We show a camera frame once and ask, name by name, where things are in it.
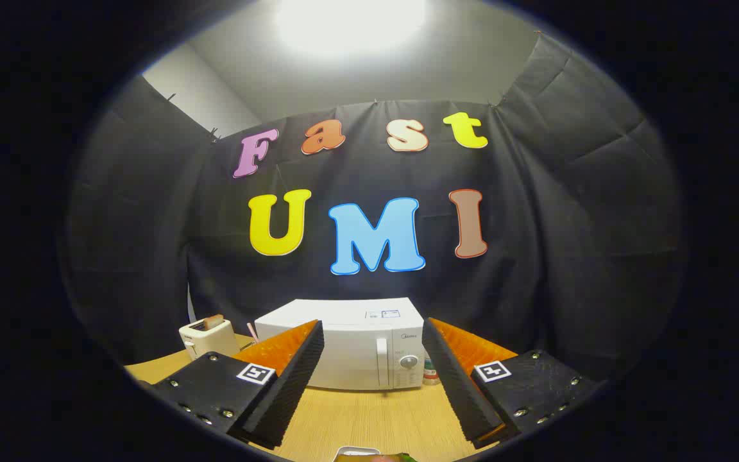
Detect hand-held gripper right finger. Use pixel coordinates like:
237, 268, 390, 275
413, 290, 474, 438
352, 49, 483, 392
422, 317, 604, 450

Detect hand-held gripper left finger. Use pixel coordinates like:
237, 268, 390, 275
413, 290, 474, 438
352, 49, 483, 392
145, 319, 325, 450

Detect white microwave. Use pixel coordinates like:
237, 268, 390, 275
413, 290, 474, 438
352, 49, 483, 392
254, 298, 426, 392

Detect toy sandwich with lettuce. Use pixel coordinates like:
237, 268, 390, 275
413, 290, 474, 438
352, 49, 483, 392
337, 452, 418, 462

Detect clear bottle with red label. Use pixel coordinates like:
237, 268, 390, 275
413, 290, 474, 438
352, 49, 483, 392
422, 350, 441, 386

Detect white toaster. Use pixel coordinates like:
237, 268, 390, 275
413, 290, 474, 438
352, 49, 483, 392
178, 316, 241, 360

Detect small white plate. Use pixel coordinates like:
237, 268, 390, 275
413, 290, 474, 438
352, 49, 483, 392
333, 445, 383, 459

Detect black backdrop cloth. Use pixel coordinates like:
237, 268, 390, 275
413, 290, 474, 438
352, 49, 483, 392
62, 32, 688, 379

